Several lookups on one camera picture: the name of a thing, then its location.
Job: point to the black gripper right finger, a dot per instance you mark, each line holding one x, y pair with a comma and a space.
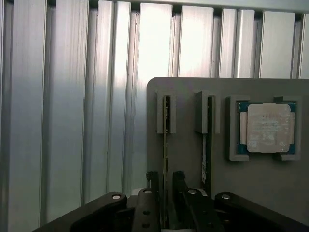
190, 212

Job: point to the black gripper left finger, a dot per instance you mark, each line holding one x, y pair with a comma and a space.
147, 212

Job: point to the grey parts rack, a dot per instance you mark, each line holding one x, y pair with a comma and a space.
253, 183

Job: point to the silver CPU chip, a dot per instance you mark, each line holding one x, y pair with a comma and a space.
268, 125

